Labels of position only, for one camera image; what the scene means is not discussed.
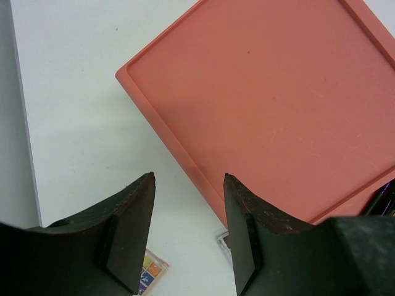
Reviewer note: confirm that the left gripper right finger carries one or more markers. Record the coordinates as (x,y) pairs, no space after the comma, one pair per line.
(274,253)

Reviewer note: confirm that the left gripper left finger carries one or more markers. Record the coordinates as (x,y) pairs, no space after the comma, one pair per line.
(98,251)

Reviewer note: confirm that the orange top drawer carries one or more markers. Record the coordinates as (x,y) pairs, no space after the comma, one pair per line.
(355,204)

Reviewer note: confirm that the orange drawer box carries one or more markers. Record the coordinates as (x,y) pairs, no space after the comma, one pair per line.
(294,98)

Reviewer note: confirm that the colourful square eyeshadow palette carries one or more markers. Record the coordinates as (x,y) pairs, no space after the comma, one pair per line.
(152,271)

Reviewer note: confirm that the long brown eyeshadow palette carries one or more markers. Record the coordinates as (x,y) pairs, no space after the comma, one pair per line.
(224,243)

